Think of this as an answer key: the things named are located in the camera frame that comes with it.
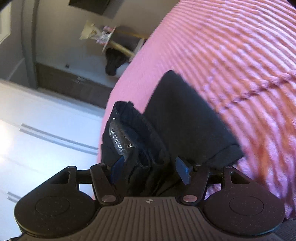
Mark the flower bouquet on table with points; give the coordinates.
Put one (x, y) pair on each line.
(100, 35)

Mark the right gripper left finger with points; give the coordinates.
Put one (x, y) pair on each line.
(117, 171)

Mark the black garment on chair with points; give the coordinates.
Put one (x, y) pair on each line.
(114, 60)

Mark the black wall television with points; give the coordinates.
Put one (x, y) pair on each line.
(94, 6)

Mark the round white side table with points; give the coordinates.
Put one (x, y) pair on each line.
(126, 42)

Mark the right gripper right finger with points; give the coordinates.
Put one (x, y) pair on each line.
(184, 170)

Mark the pink ribbed bed blanket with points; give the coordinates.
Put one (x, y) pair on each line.
(240, 57)

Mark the black pants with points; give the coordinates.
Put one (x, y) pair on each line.
(177, 122)

